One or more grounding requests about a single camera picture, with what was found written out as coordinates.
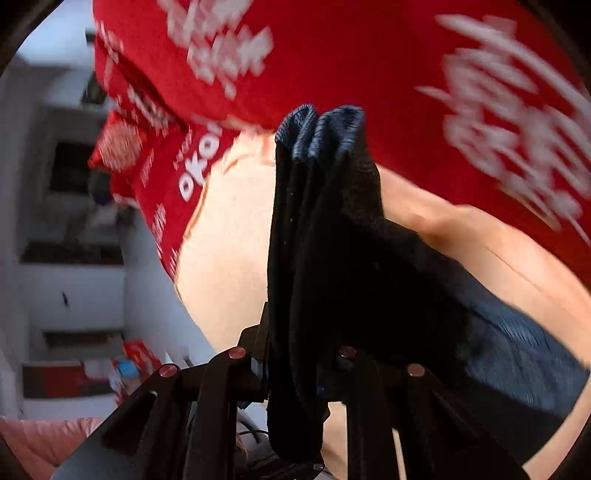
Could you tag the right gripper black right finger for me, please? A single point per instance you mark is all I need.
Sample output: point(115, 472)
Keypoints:
point(403, 424)

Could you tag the cream sofa cushion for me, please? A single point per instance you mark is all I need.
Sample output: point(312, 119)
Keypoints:
point(231, 258)

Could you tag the pink cushion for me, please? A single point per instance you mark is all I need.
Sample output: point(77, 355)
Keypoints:
point(41, 446)

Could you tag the white shelf unit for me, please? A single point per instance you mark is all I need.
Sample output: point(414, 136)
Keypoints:
point(77, 280)

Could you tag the black pants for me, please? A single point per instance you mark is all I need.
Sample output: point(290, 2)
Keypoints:
point(369, 295)

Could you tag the red blanket with white characters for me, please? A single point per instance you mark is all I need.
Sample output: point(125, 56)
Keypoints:
point(478, 102)

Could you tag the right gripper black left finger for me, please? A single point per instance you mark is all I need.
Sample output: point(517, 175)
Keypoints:
point(179, 423)

